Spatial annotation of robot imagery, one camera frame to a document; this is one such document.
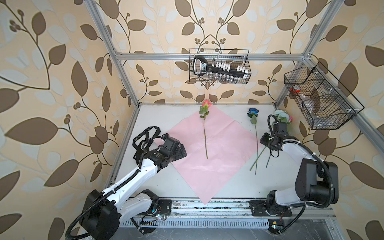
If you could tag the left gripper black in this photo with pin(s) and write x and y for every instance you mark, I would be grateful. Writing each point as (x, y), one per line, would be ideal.
(180, 155)

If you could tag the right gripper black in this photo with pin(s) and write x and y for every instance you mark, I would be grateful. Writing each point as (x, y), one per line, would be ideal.
(263, 138)

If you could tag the pale green fake flower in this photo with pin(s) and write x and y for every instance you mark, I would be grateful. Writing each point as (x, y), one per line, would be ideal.
(253, 114)

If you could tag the blue fake rose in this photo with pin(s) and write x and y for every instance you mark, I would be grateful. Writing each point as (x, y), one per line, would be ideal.
(253, 115)

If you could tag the pink purple wrapping paper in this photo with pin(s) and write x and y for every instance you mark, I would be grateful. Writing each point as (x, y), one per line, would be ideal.
(231, 144)

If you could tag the pink fake rose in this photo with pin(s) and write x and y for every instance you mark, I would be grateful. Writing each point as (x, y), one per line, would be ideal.
(204, 112)

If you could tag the small magenta fake flower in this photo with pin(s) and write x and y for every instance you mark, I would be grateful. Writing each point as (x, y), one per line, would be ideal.
(283, 117)

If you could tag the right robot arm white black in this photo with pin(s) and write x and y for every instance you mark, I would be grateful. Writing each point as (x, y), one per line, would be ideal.
(316, 184)

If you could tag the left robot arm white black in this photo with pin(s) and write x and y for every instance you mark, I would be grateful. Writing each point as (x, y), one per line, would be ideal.
(104, 211)

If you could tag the red capped clear bottle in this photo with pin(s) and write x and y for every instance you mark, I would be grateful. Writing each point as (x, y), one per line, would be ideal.
(307, 103)

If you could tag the black socket tool set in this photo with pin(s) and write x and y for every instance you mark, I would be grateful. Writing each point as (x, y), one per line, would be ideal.
(227, 67)

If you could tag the right black wire basket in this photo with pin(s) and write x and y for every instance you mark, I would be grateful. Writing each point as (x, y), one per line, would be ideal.
(338, 103)

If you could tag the black wire basket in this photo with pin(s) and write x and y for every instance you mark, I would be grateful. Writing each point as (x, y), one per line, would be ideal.
(220, 52)
(338, 103)

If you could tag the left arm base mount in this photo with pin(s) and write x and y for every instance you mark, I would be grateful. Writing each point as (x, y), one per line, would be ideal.
(162, 207)

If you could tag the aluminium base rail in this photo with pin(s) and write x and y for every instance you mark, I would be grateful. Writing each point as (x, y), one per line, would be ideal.
(219, 209)

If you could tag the back black wire basket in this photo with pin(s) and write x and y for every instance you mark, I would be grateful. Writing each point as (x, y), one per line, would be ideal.
(220, 52)

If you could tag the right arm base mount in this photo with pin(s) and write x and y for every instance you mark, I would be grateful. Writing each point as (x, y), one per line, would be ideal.
(265, 209)

